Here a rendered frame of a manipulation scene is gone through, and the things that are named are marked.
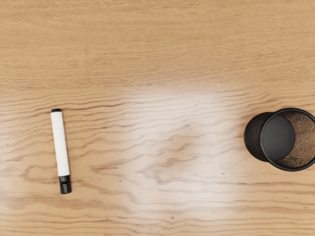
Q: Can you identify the black mesh pen holder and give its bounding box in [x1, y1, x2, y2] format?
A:
[244, 107, 315, 172]

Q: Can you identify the white marker pen black cap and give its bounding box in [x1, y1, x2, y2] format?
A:
[50, 108, 73, 195]

